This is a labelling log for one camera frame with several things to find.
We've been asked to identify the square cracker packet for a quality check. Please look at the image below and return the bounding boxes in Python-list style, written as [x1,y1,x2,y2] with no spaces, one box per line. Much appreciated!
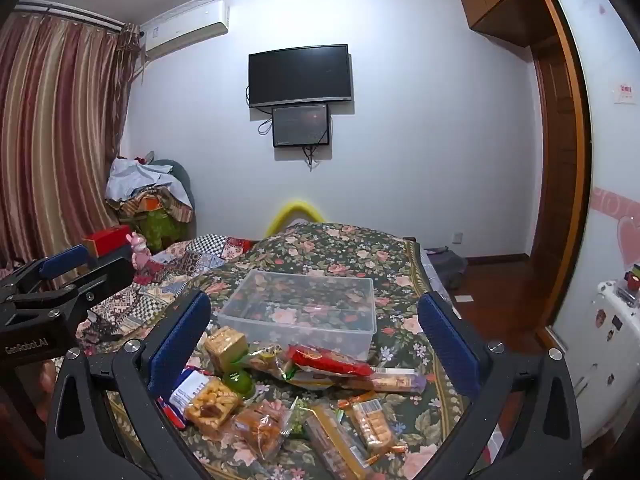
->
[204,326,250,374]

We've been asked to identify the long brown snack bar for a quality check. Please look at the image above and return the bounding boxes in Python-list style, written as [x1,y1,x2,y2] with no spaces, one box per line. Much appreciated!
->
[300,404,374,480]

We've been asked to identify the small red ornament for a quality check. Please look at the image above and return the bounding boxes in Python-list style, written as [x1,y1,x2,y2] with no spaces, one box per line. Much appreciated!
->
[617,269,640,306]

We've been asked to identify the yellow nut packet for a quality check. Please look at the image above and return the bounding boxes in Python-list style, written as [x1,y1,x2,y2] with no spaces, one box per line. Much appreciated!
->
[287,370,347,392]

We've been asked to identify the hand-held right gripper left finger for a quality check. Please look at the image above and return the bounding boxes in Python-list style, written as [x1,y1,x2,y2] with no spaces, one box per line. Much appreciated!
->
[44,287,213,480]

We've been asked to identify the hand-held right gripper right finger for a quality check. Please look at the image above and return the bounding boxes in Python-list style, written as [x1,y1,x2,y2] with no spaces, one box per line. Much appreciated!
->
[417,291,583,480]

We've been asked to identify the orange pastry packet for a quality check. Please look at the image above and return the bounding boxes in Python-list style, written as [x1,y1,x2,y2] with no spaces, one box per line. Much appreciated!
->
[227,399,296,461]

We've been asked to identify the blue white biscuit packet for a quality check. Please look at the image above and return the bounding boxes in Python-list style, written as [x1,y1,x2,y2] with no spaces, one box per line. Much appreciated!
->
[159,367,245,441]

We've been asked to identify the wooden door frame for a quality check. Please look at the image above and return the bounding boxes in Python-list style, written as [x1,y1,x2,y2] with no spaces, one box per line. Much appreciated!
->
[529,0,594,332]

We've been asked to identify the clear plastic container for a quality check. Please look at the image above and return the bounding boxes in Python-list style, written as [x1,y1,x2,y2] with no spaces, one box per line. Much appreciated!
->
[217,269,377,362]

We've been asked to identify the wooden overhead cabinet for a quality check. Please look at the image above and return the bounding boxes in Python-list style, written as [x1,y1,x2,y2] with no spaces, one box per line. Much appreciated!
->
[457,0,556,49]

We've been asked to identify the small black wall monitor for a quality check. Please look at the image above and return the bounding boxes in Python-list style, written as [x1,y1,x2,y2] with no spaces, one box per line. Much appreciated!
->
[272,103,331,149]

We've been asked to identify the red box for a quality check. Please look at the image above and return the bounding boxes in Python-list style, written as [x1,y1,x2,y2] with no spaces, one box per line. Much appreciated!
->
[82,225,136,257]

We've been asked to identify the pile of clothes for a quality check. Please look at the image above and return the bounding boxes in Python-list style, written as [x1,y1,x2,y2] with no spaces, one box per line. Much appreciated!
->
[105,152,196,256]

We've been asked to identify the pink plush toy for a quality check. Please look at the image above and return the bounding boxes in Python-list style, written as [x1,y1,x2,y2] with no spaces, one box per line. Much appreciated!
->
[127,232,154,269]

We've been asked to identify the white air conditioner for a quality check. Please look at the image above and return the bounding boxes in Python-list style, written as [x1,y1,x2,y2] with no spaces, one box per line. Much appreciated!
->
[140,1,231,59]

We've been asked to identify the white sliding door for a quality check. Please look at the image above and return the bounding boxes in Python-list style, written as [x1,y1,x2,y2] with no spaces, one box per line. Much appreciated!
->
[545,0,640,351]

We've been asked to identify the grey bag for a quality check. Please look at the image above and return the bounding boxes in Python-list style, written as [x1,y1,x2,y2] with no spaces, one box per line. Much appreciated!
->
[422,246,469,291]

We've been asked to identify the round green bottle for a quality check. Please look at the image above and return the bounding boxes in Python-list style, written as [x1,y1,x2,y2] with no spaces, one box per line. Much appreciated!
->
[222,367,256,399]

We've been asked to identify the yellow hoop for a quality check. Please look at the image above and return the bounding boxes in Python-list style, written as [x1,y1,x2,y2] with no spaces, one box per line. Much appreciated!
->
[265,199,329,239]

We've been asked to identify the clear packet brown snacks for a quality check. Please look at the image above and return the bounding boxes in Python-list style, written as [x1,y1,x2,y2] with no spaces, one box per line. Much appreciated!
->
[247,342,296,381]

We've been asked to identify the patchwork quilt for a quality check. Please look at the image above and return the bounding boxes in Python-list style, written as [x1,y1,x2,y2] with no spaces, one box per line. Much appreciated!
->
[75,232,257,347]

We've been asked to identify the white curtain rail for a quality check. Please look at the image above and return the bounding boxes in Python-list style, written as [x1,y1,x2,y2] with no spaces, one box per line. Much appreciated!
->
[14,3,127,30]

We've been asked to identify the long clear biscuit packet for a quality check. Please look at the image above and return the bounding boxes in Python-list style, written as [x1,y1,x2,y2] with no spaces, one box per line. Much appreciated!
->
[345,366,427,394]

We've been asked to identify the striped red curtain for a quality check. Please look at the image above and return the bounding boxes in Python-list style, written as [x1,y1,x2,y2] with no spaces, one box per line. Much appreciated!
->
[0,7,142,273]

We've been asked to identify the dark floral blanket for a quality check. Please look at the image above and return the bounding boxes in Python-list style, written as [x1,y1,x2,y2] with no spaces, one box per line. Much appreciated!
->
[85,222,482,480]

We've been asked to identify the orange cracker packet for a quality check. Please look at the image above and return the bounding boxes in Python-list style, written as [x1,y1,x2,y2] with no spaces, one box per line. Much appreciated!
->
[337,391,409,466]

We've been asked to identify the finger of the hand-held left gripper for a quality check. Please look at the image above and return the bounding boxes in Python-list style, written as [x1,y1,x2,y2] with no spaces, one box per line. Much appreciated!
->
[0,243,91,302]
[10,256,136,322]

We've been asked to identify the black wall television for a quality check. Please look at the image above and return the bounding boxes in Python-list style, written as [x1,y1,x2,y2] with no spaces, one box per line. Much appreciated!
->
[248,44,354,109]

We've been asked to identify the red snack packet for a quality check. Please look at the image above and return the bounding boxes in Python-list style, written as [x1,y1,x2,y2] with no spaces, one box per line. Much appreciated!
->
[286,344,375,379]

